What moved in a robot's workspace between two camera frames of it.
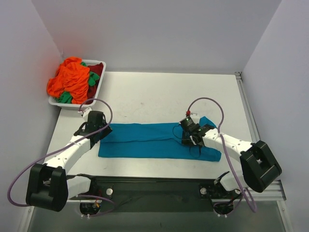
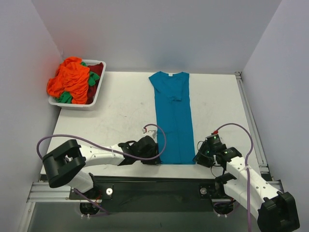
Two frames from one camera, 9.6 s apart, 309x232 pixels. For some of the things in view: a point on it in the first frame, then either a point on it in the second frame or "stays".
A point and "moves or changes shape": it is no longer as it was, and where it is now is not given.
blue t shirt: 157,140 moves or changes shape
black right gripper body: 193,139 -> 201,157
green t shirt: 66,97 stays
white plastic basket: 64,105 stays
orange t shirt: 72,77 stays
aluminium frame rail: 275,192 stays
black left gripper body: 102,133 -> 154,153
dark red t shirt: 97,68 stays
